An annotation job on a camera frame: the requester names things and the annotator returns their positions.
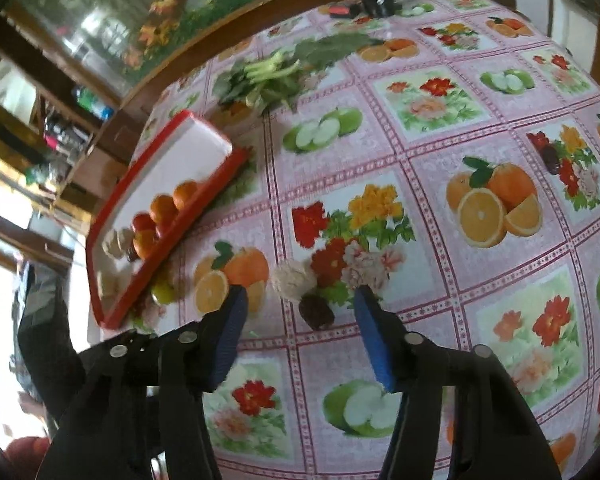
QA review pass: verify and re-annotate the red rimmed white tray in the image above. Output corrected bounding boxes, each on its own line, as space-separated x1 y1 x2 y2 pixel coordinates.
86 109 249 331

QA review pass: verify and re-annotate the orange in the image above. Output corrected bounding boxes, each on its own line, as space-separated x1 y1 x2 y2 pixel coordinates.
132 232 159 261
150 195 178 226
174 181 201 209

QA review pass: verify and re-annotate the floral glass cabinet panel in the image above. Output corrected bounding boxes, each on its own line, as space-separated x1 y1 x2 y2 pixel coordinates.
15 0 381 86

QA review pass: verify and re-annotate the fruit and flower printed tablecloth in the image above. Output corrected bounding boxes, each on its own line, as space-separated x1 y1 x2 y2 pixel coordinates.
130 0 600 480

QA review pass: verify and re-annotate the yellow green fruit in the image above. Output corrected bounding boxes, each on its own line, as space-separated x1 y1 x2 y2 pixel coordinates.
150 277 178 306

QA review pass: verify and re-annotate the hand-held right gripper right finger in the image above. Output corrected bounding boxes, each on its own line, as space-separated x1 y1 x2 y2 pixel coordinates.
352 285 563 480

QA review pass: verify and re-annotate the green label plastic bottle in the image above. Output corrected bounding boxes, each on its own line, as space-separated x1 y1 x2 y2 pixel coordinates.
72 85 113 121

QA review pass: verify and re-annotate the leafy green vegetable bunch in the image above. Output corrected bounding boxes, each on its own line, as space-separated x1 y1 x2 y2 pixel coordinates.
212 32 383 116

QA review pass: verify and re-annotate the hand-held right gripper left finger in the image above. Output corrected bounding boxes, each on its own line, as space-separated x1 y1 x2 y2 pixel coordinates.
37 284 249 480

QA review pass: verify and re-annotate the dark cloth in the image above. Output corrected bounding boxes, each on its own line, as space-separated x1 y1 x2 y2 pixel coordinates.
15 260 88 421

